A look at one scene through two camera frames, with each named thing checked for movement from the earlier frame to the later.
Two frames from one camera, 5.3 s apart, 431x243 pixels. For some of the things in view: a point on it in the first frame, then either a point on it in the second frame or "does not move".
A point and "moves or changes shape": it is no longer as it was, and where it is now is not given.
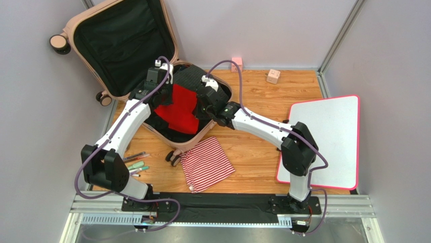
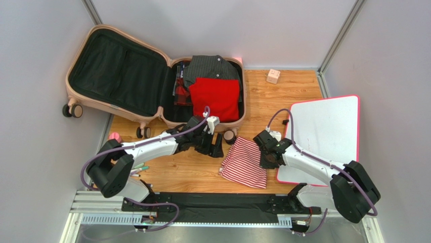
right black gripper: (202, 102) -> (266, 155)
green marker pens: (134, 169) does not move
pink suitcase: (116, 41) moves or changes shape
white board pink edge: (334, 123) does not move
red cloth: (179, 114) moves or changes shape
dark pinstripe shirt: (191, 76) -> (212, 66)
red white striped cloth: (205, 164) -> (242, 164)
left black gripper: (169, 85) -> (214, 150)
